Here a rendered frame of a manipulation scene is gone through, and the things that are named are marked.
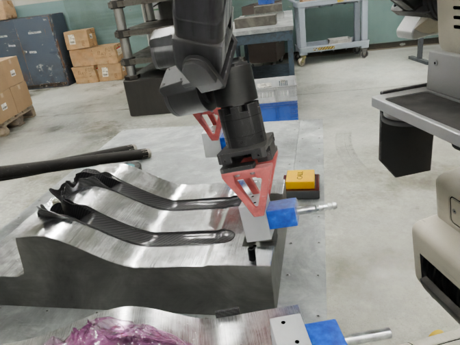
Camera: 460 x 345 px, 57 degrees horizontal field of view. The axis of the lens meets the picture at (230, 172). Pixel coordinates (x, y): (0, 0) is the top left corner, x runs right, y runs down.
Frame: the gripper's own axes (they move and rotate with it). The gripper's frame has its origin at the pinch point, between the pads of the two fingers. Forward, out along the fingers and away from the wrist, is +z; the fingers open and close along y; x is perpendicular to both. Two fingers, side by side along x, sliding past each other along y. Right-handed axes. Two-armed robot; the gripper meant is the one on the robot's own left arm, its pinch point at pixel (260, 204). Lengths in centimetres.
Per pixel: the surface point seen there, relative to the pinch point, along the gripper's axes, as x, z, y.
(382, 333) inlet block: 13.3, 12.2, 13.9
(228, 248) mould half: -5.2, 4.8, 3.3
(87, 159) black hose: -50, -6, -38
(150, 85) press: -173, -21, -378
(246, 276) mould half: -2.6, 7.5, 6.6
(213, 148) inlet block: -12.6, -4.4, -25.6
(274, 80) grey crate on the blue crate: -38, 2, -356
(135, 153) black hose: -42, -3, -50
